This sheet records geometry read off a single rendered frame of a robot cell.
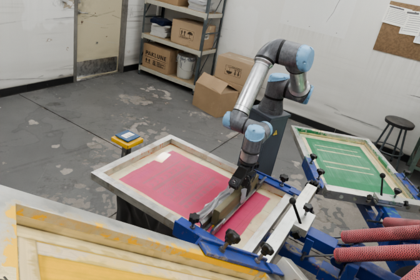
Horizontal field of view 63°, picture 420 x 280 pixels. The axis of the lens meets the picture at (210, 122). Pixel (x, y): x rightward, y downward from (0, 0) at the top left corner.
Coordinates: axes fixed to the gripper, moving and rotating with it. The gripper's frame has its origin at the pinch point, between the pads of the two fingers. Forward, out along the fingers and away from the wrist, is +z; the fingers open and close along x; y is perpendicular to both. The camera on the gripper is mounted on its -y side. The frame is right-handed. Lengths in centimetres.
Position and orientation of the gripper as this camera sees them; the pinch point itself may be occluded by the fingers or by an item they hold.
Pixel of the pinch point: (236, 199)
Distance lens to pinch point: 157.2
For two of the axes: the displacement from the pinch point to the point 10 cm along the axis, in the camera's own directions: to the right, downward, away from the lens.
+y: 5.2, -2.7, 8.1
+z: -1.7, 9.0, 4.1
